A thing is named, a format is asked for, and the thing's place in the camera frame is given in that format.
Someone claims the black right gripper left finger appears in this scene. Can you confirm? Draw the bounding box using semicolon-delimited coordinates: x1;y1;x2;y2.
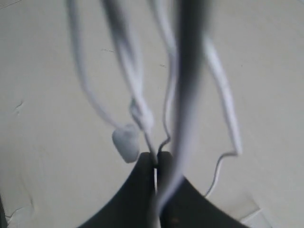
80;152;155;228

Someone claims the clear plastic hinged case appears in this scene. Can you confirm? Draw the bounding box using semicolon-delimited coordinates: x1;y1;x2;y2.
240;209;274;228

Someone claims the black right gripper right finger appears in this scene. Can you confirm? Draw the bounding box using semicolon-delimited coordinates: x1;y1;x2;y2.
156;151;250;228

